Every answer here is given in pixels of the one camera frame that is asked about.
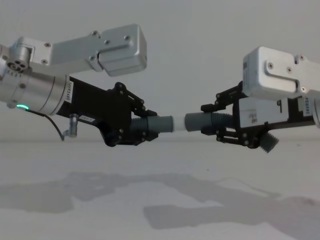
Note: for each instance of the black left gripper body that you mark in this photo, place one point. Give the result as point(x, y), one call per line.
point(100, 107)

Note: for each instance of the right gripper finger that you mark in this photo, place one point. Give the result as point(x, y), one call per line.
point(225, 136)
point(221, 100)

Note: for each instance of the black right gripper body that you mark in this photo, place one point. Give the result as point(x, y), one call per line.
point(262, 112)

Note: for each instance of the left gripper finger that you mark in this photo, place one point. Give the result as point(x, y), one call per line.
point(135, 102)
point(140, 138)

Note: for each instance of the grey threaded pipe fitting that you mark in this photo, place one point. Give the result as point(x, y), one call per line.
point(160, 123)
point(197, 121)

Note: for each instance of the short grey threaded stub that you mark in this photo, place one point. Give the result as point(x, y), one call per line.
point(269, 142)

